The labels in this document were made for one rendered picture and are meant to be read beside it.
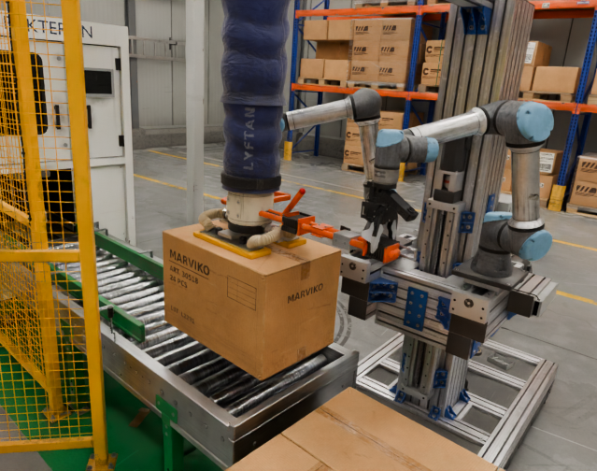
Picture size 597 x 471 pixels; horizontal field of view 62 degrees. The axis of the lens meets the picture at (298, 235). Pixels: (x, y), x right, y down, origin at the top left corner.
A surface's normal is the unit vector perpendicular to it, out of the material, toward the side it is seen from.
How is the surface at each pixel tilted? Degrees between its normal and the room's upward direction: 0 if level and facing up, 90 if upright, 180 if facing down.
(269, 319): 90
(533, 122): 83
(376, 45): 92
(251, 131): 69
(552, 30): 90
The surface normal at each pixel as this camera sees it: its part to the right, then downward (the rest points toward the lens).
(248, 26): -0.01, -0.03
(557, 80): -0.55, 0.27
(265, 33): 0.42, 0.01
